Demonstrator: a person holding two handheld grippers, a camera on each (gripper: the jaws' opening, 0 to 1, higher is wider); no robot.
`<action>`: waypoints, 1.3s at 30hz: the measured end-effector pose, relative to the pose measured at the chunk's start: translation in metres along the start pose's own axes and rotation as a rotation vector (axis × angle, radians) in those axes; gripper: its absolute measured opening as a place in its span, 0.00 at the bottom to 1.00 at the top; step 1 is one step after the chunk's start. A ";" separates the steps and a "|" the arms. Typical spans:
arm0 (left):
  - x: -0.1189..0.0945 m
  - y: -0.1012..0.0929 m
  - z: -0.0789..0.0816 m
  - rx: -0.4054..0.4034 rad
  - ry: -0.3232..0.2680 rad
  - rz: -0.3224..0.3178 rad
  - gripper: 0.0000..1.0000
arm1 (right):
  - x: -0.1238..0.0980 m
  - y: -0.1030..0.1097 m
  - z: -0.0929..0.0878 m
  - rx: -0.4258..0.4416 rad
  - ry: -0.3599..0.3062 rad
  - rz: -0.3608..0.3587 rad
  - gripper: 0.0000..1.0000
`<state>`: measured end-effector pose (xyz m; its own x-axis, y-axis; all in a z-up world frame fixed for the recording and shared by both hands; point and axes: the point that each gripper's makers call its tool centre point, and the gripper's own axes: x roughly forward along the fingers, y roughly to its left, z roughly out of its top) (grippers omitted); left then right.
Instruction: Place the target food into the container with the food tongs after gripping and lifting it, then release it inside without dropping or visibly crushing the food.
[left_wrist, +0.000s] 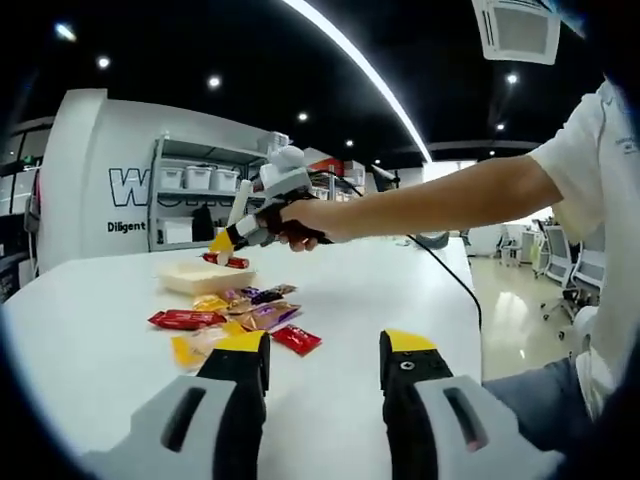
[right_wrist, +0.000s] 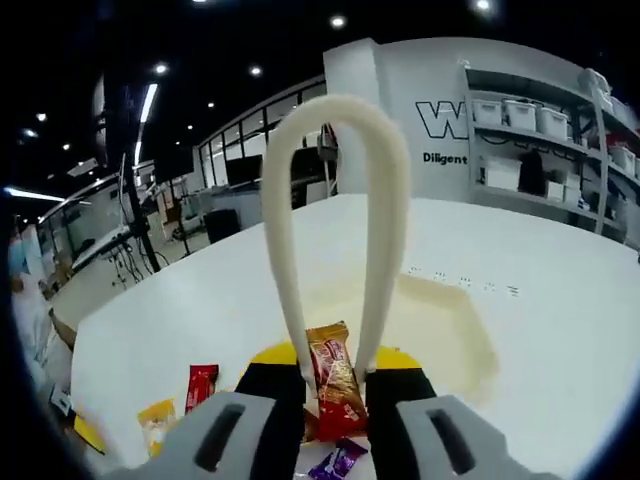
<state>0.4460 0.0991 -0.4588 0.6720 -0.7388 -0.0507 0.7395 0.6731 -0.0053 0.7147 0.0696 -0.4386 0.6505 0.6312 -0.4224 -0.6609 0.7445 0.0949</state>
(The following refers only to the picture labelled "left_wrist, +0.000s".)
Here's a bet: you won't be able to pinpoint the yellow food packet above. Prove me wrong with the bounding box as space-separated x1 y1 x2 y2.
170 321 252 369

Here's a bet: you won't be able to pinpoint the grey metal shelf rack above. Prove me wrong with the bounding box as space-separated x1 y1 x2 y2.
148 132 374 254

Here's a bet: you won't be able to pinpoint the white cardboard box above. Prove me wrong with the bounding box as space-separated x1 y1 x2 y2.
161 216 196 245

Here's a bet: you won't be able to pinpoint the long red food packet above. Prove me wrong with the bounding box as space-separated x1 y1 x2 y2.
147 309 228 332

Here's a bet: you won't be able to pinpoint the person's right hand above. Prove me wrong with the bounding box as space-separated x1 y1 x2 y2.
273 201 347 254

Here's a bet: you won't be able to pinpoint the orange red food packet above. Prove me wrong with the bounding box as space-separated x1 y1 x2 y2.
201 251 250 271

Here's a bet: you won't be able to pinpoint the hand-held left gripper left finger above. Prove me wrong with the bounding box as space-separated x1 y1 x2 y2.
82 329 272 480

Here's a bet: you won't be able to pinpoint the beige food container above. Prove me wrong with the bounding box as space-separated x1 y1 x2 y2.
158 261 259 297

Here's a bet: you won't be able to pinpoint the brown purple food packet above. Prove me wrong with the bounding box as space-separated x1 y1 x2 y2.
234 301 303 333

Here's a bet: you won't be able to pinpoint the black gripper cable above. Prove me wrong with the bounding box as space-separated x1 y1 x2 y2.
299 168 482 334

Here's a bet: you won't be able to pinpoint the ceiling air vent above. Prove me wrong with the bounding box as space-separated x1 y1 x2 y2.
471 0 562 66

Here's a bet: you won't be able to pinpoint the person's blue jeans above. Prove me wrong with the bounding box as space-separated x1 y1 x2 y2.
481 356 599 452

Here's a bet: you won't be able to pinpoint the black backpack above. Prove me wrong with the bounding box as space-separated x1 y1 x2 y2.
192 205 214 243

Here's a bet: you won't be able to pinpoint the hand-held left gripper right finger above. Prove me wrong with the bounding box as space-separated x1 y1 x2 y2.
378 328 565 480

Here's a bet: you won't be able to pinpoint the white office chair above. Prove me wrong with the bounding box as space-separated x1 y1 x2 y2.
558 243 609 342
541 223 584 322

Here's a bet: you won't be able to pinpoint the small red food packet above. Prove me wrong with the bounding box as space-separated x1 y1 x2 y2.
269 323 323 357

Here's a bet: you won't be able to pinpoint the ceiling light strip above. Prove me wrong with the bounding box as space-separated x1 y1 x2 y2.
279 0 434 162

